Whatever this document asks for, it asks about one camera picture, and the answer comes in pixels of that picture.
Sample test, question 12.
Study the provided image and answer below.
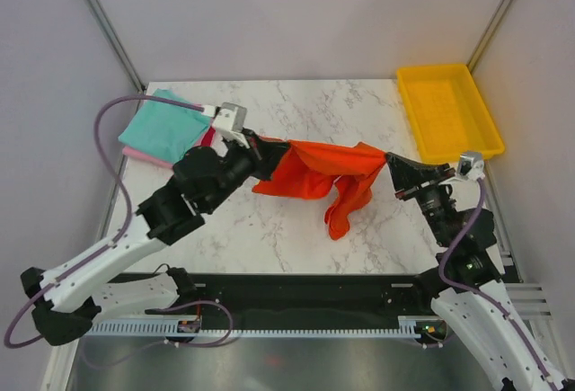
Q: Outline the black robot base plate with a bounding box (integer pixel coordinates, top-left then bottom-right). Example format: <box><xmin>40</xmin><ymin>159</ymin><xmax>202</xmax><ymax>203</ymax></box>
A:
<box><xmin>107</xmin><ymin>272</ymin><xmax>450</xmax><ymax>332</ymax></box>

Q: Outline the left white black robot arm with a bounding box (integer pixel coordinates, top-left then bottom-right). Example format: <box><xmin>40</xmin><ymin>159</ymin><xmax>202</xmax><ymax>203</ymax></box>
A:
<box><xmin>21</xmin><ymin>129</ymin><xmax>290</xmax><ymax>346</ymax></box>

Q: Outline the aluminium extrusion rail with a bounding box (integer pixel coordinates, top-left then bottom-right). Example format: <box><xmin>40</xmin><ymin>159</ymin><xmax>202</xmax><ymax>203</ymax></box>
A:
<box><xmin>506</xmin><ymin>283</ymin><xmax>552</xmax><ymax>320</ymax></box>

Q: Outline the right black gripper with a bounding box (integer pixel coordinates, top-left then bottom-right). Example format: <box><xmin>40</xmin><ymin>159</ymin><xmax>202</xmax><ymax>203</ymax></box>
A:
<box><xmin>385</xmin><ymin>151</ymin><xmax>455</xmax><ymax>245</ymax></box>

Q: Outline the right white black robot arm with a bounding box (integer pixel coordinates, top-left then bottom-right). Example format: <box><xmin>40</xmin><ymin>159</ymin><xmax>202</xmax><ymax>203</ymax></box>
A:
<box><xmin>386</xmin><ymin>151</ymin><xmax>574</xmax><ymax>390</ymax></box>

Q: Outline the yellow plastic tray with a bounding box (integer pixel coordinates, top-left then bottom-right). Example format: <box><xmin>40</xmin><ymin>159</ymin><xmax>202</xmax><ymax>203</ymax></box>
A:
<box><xmin>396</xmin><ymin>64</ymin><xmax>505</xmax><ymax>164</ymax></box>

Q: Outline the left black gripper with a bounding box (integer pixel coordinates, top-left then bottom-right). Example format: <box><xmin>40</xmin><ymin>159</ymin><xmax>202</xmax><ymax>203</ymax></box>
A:
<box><xmin>206</xmin><ymin>128</ymin><xmax>290</xmax><ymax>211</ymax></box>

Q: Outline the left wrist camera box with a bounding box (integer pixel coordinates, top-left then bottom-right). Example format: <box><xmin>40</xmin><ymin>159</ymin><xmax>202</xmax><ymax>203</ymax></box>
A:
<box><xmin>212</xmin><ymin>102</ymin><xmax>247</xmax><ymax>140</ymax></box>

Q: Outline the white slotted cable duct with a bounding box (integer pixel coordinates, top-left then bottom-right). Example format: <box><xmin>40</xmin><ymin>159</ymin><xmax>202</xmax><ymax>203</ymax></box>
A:
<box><xmin>86</xmin><ymin>315</ymin><xmax>442</xmax><ymax>339</ymax></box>

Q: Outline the aluminium frame post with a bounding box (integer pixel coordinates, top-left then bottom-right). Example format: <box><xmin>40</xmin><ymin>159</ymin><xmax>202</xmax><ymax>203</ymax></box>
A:
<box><xmin>84</xmin><ymin>0</ymin><xmax>146</xmax><ymax>92</ymax></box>
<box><xmin>467</xmin><ymin>0</ymin><xmax>516</xmax><ymax>73</ymax></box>

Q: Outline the crimson folded t-shirt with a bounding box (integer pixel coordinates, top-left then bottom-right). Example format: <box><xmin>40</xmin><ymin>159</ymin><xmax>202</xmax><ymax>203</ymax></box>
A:
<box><xmin>199</xmin><ymin>127</ymin><xmax>216</xmax><ymax>147</ymax></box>

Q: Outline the left aluminium frame post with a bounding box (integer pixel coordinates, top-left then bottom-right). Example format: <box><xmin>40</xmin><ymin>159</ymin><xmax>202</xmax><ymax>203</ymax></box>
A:
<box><xmin>84</xmin><ymin>0</ymin><xmax>146</xmax><ymax>92</ymax></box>

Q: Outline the right aluminium frame post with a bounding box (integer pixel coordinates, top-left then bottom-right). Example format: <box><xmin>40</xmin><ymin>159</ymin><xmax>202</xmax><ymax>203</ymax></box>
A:
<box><xmin>467</xmin><ymin>0</ymin><xmax>516</xmax><ymax>73</ymax></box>

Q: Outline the teal folded t-shirt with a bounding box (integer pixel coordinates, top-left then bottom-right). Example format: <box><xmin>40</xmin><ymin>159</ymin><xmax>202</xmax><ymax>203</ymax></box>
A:
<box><xmin>119</xmin><ymin>101</ymin><xmax>211</xmax><ymax>165</ymax></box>

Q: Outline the orange t-shirt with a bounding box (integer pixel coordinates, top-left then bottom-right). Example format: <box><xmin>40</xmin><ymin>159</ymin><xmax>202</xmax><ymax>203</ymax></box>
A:
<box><xmin>252</xmin><ymin>141</ymin><xmax>387</xmax><ymax>241</ymax></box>

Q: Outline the pink folded t-shirt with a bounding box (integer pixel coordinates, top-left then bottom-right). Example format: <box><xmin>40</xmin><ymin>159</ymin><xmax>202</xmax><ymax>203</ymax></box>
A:
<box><xmin>122</xmin><ymin>132</ymin><xmax>206</xmax><ymax>169</ymax></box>

